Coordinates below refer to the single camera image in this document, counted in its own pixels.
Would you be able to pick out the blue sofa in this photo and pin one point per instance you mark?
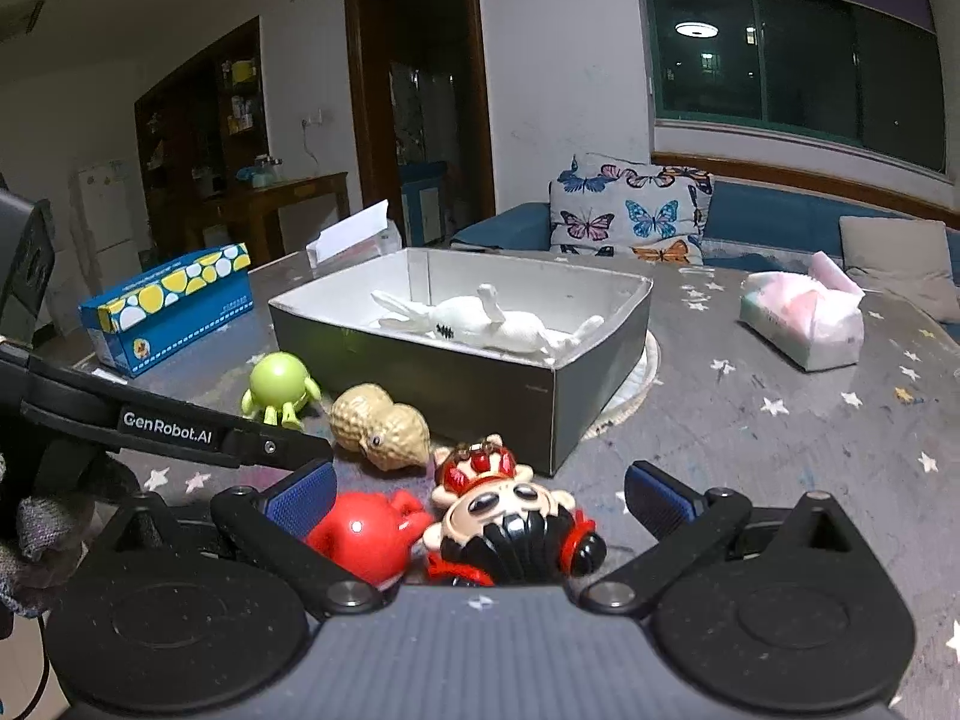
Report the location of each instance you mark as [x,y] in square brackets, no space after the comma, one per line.
[750,227]

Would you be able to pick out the tan peanut toy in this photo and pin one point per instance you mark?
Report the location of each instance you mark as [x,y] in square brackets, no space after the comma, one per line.
[366,420]

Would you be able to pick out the red round toy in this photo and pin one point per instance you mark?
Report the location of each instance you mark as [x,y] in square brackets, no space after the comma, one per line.
[371,535]

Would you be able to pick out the pink soft tissue pack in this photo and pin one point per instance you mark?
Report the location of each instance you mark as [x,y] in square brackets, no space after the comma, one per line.
[814,318]

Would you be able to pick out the round woven placemat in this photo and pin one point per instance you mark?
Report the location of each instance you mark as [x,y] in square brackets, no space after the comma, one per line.
[633,392]

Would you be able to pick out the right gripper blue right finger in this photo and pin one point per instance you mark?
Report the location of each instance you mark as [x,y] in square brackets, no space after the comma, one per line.
[693,530]

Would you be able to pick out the dark wooden shelf cabinet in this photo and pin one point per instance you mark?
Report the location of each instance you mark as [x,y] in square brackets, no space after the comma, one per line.
[196,129]

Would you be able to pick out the green one-eyed monster toy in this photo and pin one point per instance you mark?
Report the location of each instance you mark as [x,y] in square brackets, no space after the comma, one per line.
[279,387]

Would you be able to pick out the black-haired doll figure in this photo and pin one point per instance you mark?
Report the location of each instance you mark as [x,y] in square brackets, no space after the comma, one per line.
[501,528]

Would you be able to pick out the grey open cardboard box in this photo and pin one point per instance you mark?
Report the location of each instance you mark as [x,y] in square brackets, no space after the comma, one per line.
[541,405]

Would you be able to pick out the wooden side table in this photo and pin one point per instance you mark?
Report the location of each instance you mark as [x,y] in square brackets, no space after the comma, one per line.
[256,212]

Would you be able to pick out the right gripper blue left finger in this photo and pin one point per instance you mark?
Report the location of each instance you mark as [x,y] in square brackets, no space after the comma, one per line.
[269,528]

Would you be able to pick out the blue yellow tissue box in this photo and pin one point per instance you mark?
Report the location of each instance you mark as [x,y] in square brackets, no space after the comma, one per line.
[139,323]

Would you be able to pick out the white open paper box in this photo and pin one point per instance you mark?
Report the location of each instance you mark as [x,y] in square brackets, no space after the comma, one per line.
[366,235]

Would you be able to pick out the white refrigerator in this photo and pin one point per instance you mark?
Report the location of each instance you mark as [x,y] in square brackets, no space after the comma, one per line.
[102,228]

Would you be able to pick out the window with green frame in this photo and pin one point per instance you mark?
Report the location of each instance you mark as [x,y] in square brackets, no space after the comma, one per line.
[823,69]

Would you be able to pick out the gloved left hand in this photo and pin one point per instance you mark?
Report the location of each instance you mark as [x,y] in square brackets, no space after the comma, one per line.
[42,544]

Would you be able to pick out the butterfly print pillow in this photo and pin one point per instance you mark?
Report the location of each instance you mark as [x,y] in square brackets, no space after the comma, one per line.
[616,208]

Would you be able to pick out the beige cushion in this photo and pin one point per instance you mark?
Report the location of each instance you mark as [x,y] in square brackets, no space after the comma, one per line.
[909,258]

